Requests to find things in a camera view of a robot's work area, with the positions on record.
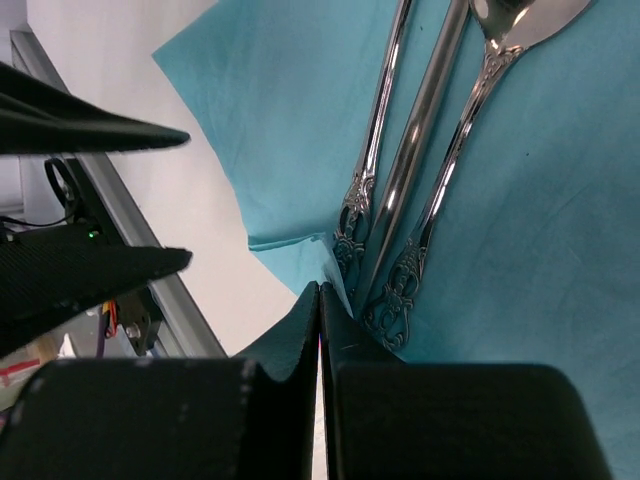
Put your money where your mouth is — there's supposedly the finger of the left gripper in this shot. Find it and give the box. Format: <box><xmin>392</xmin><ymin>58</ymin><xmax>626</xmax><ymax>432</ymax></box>
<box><xmin>1</xmin><ymin>240</ymin><xmax>192</xmax><ymax>357</ymax></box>
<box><xmin>1</xmin><ymin>63</ymin><xmax>190</xmax><ymax>155</ymax></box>

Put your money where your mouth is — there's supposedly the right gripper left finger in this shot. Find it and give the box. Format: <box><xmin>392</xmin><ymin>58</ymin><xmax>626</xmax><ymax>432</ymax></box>
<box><xmin>1</xmin><ymin>283</ymin><xmax>320</xmax><ymax>479</ymax></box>

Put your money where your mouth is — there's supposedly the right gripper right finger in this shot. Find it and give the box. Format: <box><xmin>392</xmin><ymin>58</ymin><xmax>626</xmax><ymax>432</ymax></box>
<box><xmin>319</xmin><ymin>283</ymin><xmax>611</xmax><ymax>479</ymax></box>

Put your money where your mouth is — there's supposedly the ornate silver fork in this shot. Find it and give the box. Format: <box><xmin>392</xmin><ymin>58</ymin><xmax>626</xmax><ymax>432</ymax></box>
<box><xmin>333</xmin><ymin>0</ymin><xmax>414</xmax><ymax>297</ymax></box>

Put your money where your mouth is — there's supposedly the teal paper napkin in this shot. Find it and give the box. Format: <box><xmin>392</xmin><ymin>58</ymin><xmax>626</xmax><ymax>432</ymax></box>
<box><xmin>154</xmin><ymin>1</ymin><xmax>639</xmax><ymax>479</ymax></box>

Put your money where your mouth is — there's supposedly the ornate silver spoon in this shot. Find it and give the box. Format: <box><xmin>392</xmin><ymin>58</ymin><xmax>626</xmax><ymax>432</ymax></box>
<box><xmin>363</xmin><ymin>0</ymin><xmax>591</xmax><ymax>351</ymax></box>

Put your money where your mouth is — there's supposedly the silver table knife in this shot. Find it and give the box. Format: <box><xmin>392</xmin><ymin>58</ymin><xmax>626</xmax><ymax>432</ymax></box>
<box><xmin>353</xmin><ymin>0</ymin><xmax>469</xmax><ymax>309</ymax></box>

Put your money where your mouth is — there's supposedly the aluminium mounting rail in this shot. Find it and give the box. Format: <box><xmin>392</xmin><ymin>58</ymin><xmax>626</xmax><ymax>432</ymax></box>
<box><xmin>10</xmin><ymin>30</ymin><xmax>227</xmax><ymax>358</ymax></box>

